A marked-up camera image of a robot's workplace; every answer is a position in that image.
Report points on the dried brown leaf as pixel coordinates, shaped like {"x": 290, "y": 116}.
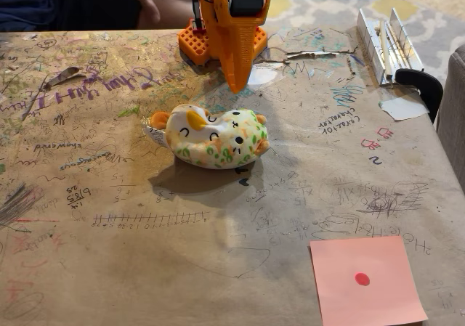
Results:
{"x": 63, "y": 76}

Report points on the thin wooden stick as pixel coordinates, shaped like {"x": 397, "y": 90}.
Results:
{"x": 385, "y": 50}

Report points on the aluminium miter box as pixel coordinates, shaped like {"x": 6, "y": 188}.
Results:
{"x": 385, "y": 46}

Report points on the grey upholstered sofa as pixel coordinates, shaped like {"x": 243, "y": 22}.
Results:
{"x": 454, "y": 112}

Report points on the small red oval object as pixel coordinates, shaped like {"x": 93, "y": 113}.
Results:
{"x": 362, "y": 279}

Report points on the grey yellow patterned rug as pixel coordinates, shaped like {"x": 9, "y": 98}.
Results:
{"x": 327, "y": 6}

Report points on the dark blue clothing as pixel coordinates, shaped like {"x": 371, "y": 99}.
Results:
{"x": 54, "y": 3}

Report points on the orange gripper black motor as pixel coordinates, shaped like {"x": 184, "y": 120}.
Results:
{"x": 237, "y": 37}

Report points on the white paper scrap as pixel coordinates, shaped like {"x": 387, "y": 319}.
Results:
{"x": 403, "y": 108}

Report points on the pink sticky note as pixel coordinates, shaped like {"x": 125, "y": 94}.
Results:
{"x": 367, "y": 282}

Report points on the scribbled brown paper table cover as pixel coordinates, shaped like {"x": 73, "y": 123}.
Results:
{"x": 145, "y": 231}

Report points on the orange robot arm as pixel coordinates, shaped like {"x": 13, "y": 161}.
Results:
{"x": 193, "y": 43}

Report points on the white spotted plush toy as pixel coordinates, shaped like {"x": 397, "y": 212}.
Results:
{"x": 218, "y": 137}

